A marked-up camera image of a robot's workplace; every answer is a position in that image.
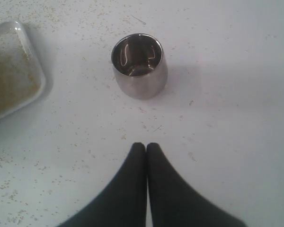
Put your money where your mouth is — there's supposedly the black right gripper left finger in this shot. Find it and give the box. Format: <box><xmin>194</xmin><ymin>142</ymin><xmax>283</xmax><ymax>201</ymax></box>
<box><xmin>61</xmin><ymin>142</ymin><xmax>147</xmax><ymax>227</ymax></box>

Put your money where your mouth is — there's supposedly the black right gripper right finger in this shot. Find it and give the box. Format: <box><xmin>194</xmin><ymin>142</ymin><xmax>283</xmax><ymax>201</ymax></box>
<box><xmin>146</xmin><ymin>143</ymin><xmax>245</xmax><ymax>227</ymax></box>

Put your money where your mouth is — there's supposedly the stainless steel cup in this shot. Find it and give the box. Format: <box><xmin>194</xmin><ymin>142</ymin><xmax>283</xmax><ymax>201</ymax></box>
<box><xmin>111</xmin><ymin>33</ymin><xmax>168</xmax><ymax>100</ymax></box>

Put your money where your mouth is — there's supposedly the white plastic tray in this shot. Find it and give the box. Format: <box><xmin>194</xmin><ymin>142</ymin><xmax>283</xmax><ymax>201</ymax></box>
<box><xmin>0</xmin><ymin>20</ymin><xmax>46</xmax><ymax>119</ymax></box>

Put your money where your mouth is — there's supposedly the yellow grain mixture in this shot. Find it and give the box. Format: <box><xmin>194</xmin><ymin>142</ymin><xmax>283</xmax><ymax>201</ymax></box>
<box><xmin>0</xmin><ymin>34</ymin><xmax>41</xmax><ymax>114</ymax></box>

